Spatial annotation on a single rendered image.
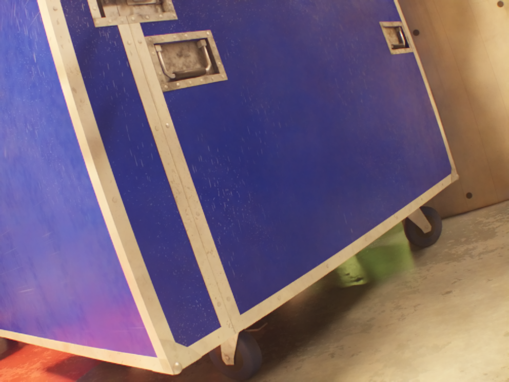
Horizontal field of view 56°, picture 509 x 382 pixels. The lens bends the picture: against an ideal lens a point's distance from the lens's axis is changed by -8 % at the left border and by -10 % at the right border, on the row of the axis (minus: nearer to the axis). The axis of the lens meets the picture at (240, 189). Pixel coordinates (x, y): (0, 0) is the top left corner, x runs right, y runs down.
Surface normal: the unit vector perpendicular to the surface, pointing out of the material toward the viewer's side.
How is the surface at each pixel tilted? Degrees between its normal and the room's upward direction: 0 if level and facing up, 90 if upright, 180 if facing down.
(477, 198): 90
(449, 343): 0
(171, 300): 90
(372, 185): 90
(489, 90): 90
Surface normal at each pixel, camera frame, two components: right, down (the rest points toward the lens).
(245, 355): -0.59, 0.25
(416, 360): -0.33, -0.94
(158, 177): 0.65, -0.18
